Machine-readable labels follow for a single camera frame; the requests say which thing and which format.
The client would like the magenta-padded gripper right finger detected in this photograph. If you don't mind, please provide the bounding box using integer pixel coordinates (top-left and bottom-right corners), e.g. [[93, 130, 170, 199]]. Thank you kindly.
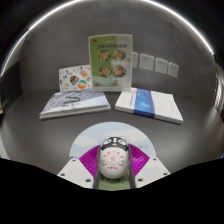
[[127, 143, 172, 189]]

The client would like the white book with blue band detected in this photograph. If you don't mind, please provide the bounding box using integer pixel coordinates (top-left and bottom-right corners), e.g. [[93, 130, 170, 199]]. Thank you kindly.
[[114, 87, 184, 125]]

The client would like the white panda-print computer mouse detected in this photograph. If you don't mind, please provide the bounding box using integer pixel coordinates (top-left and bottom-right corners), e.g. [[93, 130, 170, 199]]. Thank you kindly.
[[97, 135, 130, 179]]

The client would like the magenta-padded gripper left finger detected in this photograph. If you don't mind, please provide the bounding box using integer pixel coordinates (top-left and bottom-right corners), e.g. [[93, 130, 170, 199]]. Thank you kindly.
[[57, 144, 101, 190]]

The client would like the grey-blue cover book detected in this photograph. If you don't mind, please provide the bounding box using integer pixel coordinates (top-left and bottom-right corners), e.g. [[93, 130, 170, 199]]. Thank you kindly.
[[39, 89, 112, 120]]

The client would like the small white sticker-print card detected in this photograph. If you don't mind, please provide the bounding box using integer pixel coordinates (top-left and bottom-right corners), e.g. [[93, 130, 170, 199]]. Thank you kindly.
[[58, 64, 93, 93]]

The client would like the round landscape-print mouse pad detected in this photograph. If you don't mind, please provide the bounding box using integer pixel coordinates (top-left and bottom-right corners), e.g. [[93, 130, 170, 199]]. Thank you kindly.
[[68, 121, 157, 192]]

